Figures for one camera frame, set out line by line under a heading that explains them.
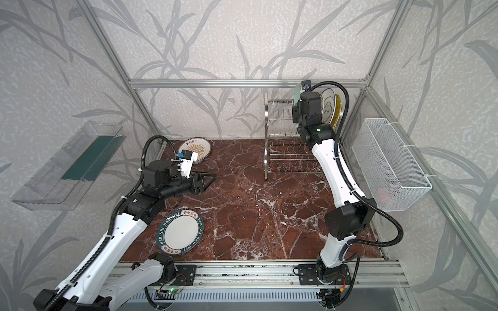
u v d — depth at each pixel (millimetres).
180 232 861
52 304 354
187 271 754
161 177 534
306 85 614
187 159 616
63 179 645
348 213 433
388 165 635
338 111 740
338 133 517
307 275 731
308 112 544
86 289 380
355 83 940
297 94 1021
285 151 1138
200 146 1180
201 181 622
